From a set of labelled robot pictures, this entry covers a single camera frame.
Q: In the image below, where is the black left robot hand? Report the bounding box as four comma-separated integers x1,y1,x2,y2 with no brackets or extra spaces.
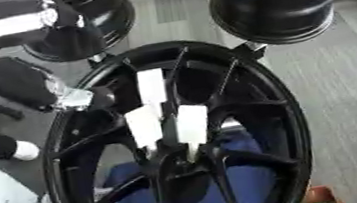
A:
87,81,123,113

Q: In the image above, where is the black spoked wheel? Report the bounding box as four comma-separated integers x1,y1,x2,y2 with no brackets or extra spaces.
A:
24,21,323,203

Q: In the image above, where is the person's white shoe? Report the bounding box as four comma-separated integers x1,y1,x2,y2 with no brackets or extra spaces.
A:
9,136,44,164

